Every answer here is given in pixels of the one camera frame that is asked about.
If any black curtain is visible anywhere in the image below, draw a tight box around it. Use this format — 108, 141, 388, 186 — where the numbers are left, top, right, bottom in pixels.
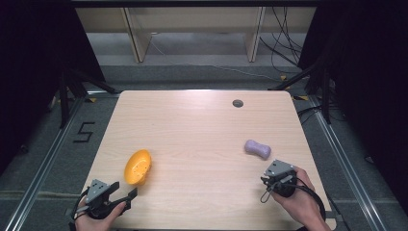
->
297, 0, 408, 206
0, 0, 107, 176

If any purple soap bar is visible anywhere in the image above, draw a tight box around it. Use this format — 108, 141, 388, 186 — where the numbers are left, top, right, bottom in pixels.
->
243, 139, 272, 161

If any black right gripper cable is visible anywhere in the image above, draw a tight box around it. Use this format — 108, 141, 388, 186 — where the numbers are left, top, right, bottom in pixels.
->
259, 178, 327, 223

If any person's right hand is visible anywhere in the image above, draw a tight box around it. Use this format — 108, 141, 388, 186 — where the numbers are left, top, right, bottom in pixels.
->
270, 167, 325, 227

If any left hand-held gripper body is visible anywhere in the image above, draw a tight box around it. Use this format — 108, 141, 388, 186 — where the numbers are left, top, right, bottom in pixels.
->
84, 178, 117, 220

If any bundle of black cables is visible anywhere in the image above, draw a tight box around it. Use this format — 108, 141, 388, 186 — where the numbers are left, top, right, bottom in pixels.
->
258, 6, 306, 75

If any metal floor rail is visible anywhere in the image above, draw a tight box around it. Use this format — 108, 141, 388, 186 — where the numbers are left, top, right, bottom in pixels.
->
2, 91, 120, 231
307, 95, 388, 231

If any person's left hand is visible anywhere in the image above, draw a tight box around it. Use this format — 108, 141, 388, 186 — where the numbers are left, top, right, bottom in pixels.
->
74, 199, 128, 231

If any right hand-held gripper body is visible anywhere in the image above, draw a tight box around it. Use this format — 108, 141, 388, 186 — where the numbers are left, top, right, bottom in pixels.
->
263, 159, 298, 198

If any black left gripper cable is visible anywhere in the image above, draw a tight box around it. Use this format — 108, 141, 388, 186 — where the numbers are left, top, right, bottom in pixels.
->
68, 188, 91, 227

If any orange perforated soap dish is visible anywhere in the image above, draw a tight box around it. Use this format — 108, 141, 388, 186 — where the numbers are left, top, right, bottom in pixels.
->
123, 148, 153, 187

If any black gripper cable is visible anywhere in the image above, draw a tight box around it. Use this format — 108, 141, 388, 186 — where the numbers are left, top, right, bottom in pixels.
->
68, 188, 91, 227
259, 178, 327, 223

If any black tripod stand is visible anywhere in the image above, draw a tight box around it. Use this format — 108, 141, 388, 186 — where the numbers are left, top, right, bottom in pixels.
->
56, 65, 119, 130
268, 54, 335, 125

